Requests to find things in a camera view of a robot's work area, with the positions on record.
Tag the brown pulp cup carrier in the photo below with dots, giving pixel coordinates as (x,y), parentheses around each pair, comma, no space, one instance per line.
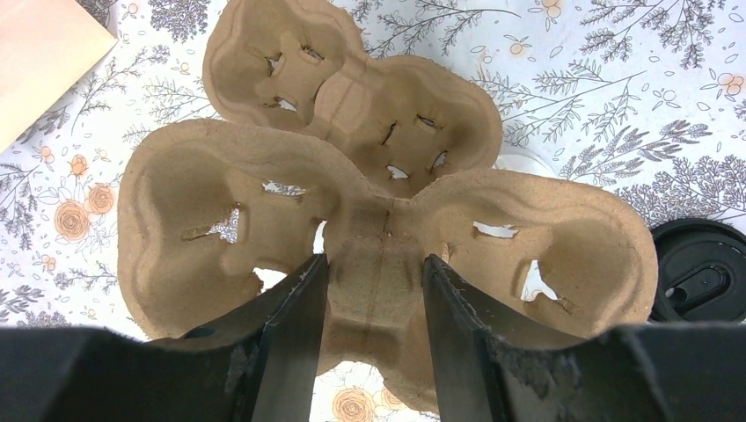
(203,204)

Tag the stack of brown cup carriers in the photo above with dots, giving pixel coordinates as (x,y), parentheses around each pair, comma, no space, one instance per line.
(300,66)

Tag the white coffee lid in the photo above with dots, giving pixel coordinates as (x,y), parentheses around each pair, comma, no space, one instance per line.
(522,160)

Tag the floral tablecloth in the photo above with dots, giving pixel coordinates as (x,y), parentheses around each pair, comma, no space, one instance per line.
(643,98)

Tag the black coffee lid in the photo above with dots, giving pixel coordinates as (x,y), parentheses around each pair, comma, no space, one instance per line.
(701,272)

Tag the blue checkered paper bag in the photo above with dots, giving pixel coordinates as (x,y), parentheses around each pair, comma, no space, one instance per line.
(46,46)

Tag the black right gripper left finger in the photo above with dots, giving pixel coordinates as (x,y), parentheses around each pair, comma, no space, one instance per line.
(258,362)

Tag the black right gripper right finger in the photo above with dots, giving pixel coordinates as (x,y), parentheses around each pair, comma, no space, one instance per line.
(492,363)

